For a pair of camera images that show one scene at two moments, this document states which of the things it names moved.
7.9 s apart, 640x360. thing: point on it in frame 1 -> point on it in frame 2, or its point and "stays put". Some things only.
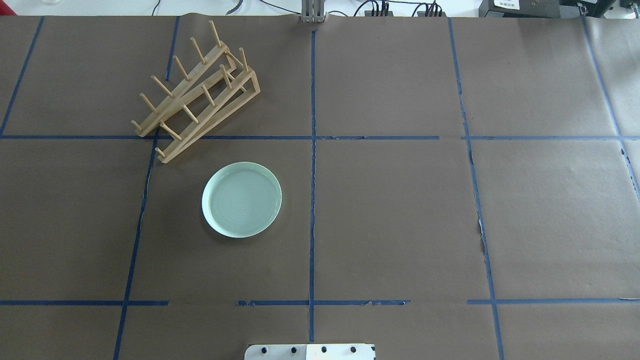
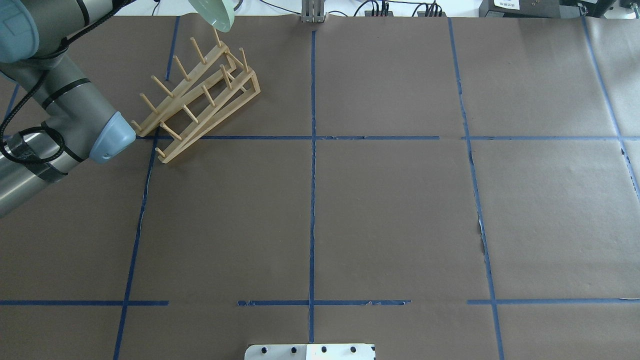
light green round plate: x=242 y=199 -> x=220 y=13
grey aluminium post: x=313 y=11 stays put
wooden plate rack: x=214 y=87 stays put
